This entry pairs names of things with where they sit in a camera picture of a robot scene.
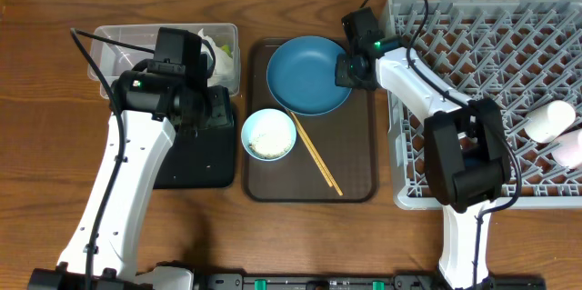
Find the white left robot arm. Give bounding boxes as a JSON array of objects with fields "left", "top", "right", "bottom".
[{"left": 27, "top": 71, "right": 236, "bottom": 289}]

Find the white paper napkin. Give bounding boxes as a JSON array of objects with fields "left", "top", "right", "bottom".
[{"left": 197, "top": 29, "right": 234, "bottom": 87}]

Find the pink plastic cup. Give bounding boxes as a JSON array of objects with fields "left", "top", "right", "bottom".
[{"left": 551, "top": 129, "right": 582, "bottom": 169}]

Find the dark blue plate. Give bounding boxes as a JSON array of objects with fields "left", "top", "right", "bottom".
[{"left": 266, "top": 35, "right": 351, "bottom": 115}]

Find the grey plastic dishwasher rack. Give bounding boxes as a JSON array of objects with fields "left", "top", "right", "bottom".
[{"left": 381, "top": 0, "right": 581, "bottom": 209}]

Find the cream white plastic cup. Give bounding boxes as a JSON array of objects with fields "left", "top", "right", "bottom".
[{"left": 524, "top": 100, "right": 576, "bottom": 144}]

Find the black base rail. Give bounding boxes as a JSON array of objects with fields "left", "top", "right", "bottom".
[{"left": 131, "top": 260, "right": 547, "bottom": 290}]

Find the black plastic tray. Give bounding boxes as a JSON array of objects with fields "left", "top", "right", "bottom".
[{"left": 154, "top": 114, "right": 236, "bottom": 189}]

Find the clear plastic waste bin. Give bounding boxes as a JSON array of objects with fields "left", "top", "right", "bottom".
[{"left": 90, "top": 23, "right": 241, "bottom": 96}]

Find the wooden chopstick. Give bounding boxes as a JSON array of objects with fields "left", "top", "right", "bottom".
[
  {"left": 286, "top": 108, "right": 336, "bottom": 188},
  {"left": 290, "top": 111, "right": 345, "bottom": 197}
]

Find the brown plastic serving tray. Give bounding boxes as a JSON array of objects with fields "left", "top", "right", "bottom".
[{"left": 241, "top": 37, "right": 379, "bottom": 204}]

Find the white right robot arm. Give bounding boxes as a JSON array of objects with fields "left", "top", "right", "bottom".
[{"left": 336, "top": 36, "right": 511, "bottom": 289}]

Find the light blue bowl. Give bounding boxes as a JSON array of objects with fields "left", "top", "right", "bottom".
[{"left": 241, "top": 108, "right": 296, "bottom": 162}]

